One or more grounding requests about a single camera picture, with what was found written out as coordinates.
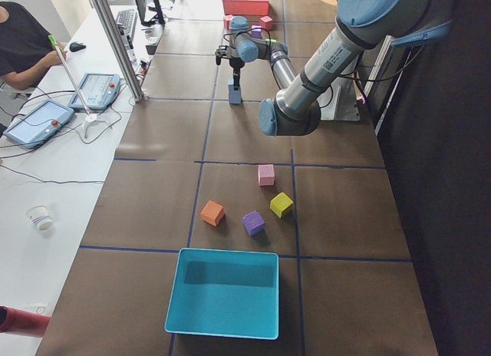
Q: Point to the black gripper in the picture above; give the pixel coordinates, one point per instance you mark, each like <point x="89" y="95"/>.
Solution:
<point x="236" y="65"/>

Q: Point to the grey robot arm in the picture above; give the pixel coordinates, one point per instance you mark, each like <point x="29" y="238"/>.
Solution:
<point x="360" y="25"/>

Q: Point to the purple block right side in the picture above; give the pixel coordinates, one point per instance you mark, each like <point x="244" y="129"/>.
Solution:
<point x="256" y="31"/>

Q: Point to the purple block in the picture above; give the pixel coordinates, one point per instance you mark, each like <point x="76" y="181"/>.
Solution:
<point x="256" y="31"/>
<point x="253" y="222"/>

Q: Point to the red block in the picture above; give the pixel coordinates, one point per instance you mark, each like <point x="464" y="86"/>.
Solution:
<point x="227" y="21"/>

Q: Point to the magenta block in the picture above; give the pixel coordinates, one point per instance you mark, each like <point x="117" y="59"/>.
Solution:
<point x="266" y="22"/>

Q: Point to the red plastic bin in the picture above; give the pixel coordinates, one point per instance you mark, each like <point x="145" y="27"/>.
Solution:
<point x="246" y="7"/>

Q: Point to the pink block left side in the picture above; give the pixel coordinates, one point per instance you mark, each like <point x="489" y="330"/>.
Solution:
<point x="266" y="175"/>

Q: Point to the black monitor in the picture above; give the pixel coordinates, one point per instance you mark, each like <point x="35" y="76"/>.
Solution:
<point x="150" y="12"/>

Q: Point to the black keyboard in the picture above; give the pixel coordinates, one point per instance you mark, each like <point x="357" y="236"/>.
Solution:
<point x="126" y="21"/>

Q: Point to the yellow block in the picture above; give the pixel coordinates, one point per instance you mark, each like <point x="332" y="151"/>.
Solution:
<point x="281" y="205"/>

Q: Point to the teach pendant far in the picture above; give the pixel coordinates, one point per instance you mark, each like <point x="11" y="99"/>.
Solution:
<point x="100" y="90"/>

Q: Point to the teach pendant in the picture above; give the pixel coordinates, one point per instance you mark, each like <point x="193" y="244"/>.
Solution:
<point x="100" y="90"/>
<point x="39" y="125"/>

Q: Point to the orange block left side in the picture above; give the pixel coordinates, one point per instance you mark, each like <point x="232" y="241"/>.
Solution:
<point x="212" y="213"/>

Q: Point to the purple block left side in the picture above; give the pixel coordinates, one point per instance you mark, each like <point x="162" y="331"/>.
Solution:
<point x="253" y="222"/>

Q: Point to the black computer mouse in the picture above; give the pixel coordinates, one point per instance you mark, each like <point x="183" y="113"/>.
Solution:
<point x="76" y="46"/>

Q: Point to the white stick green tip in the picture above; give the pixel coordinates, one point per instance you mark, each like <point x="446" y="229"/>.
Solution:
<point x="90" y="117"/>

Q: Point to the teach pendant near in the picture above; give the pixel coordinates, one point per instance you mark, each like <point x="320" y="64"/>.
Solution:
<point x="39" y="125"/>

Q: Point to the seated person black shirt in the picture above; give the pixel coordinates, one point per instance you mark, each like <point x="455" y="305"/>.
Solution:
<point x="26" y="52"/>

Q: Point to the teal plastic bin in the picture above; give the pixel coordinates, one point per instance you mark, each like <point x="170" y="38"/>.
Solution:
<point x="225" y="293"/>

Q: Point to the paper cup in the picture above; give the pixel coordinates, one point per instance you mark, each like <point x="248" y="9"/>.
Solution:
<point x="40" y="217"/>

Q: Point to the red cylinder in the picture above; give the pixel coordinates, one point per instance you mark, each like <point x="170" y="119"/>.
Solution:
<point x="19" y="322"/>

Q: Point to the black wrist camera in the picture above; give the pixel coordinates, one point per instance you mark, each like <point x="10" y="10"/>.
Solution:
<point x="222" y="53"/>

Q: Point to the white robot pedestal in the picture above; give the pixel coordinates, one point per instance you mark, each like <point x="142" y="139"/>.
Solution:
<point x="339" y="102"/>

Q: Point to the aluminium frame post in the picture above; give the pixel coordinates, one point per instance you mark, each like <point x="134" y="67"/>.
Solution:
<point x="116" y="42"/>

